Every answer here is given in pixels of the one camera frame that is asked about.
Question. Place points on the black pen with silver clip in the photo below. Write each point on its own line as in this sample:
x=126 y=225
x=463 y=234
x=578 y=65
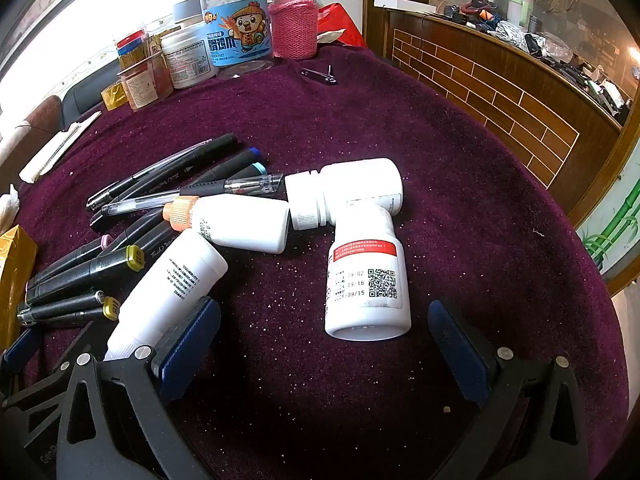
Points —
x=115 y=191

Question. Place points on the clear gel pen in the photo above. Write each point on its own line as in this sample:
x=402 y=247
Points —
x=250 y=186

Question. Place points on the white papers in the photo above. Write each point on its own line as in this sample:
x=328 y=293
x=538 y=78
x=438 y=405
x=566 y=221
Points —
x=55 y=150

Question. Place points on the red and blue packet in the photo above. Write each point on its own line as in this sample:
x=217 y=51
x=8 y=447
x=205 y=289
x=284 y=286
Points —
x=131 y=42

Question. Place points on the brown armchair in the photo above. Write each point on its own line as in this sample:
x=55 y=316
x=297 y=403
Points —
x=40 y=115

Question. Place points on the metal nail clipper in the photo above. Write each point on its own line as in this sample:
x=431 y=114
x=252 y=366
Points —
x=325 y=79

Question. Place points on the white bottle with ribbed cap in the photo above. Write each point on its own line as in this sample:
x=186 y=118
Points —
x=360 y=180

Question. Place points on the clear jar with cartoon label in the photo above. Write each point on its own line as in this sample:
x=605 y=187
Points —
x=237 y=30

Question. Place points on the pile of assorted clutter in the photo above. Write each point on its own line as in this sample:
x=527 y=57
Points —
x=510 y=32

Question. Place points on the small clear plastic container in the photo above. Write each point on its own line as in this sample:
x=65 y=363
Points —
x=145 y=87

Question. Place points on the pile of black markers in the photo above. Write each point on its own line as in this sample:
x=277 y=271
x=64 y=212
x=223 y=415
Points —
x=75 y=280

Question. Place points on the plain white bottle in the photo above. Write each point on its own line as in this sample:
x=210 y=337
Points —
x=170 y=290

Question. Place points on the wooden counter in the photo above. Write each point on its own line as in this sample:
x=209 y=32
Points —
x=500 y=85

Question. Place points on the yellow-capped black marker pen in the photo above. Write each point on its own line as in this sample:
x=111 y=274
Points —
x=135 y=257
x=111 y=307

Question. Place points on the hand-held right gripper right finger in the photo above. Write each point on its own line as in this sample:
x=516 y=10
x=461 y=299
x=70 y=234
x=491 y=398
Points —
x=457 y=350

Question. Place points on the red plastic bag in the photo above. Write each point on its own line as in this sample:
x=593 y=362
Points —
x=345 y=27

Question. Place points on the white bottle with red label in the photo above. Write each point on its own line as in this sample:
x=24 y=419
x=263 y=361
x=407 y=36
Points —
x=367 y=305

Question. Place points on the black sofa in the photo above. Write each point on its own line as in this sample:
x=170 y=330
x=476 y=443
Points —
x=87 y=92

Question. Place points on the white plastic jar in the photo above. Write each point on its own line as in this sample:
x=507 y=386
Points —
x=187 y=60

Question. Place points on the grey-lidded jar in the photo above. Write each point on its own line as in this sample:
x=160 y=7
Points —
x=186 y=10

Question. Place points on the clear plastic lid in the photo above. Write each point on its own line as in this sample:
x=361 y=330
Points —
x=250 y=69

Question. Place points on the flat white box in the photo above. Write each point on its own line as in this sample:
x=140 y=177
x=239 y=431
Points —
x=405 y=4

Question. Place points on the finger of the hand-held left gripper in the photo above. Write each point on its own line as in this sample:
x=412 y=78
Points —
x=20 y=349

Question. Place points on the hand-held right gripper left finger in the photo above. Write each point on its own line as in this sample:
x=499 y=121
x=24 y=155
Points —
x=187 y=345

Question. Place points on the white bottle with orange cap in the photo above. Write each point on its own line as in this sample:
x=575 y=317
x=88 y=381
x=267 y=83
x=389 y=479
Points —
x=245 y=222

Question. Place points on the pink flask with knitted sleeve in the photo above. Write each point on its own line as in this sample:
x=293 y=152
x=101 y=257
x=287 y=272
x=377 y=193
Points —
x=295 y=25

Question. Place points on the white cup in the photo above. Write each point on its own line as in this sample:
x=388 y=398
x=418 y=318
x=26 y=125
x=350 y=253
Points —
x=520 y=10

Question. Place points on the white sheet with yellow tape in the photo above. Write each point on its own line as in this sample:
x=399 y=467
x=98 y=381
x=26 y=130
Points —
x=15 y=270

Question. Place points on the dark purple tablecloth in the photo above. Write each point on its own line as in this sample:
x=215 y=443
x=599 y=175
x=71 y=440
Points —
x=350 y=125

